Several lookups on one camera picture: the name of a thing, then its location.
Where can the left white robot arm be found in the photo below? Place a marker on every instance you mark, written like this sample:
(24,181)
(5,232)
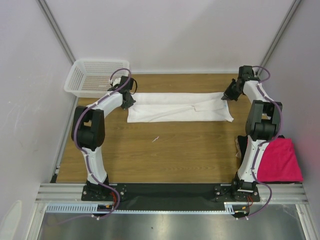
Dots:
(88,134)

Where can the right corner aluminium post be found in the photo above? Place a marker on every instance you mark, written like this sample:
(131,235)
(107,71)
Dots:
(295,5)

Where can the left corner aluminium post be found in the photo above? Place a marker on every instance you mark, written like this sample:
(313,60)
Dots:
(50,18)

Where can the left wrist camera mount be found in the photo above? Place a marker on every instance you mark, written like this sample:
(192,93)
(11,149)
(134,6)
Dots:
(114,82)

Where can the folded pink t shirt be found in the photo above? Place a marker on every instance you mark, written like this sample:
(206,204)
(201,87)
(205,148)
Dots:
(279,163)

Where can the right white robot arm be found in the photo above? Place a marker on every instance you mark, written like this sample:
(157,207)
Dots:
(262,126)

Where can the white t shirt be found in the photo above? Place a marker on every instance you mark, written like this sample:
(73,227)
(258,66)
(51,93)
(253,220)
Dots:
(179,107)

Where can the corner aluminium post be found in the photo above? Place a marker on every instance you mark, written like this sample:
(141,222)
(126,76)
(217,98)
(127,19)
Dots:
(50,18)
(295,5)

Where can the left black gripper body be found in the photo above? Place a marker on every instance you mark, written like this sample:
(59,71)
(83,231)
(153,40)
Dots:
(128,104)

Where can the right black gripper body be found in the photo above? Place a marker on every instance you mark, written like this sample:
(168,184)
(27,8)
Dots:
(232,89)

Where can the aluminium frame rail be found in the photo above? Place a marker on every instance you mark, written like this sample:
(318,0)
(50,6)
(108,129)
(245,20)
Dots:
(66,198)

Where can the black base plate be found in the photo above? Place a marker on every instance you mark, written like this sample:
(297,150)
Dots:
(194,197)

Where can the white plastic basket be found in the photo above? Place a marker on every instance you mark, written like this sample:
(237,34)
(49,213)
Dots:
(91,78)

